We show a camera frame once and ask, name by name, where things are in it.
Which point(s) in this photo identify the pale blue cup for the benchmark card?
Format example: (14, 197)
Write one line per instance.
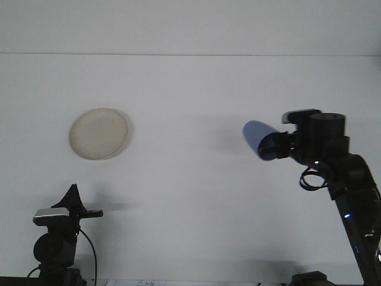
(253, 134)

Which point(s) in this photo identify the pale round plate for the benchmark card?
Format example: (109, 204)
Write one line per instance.
(99, 134)

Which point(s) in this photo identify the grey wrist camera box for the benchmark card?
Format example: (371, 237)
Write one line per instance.
(50, 215)
(288, 117)

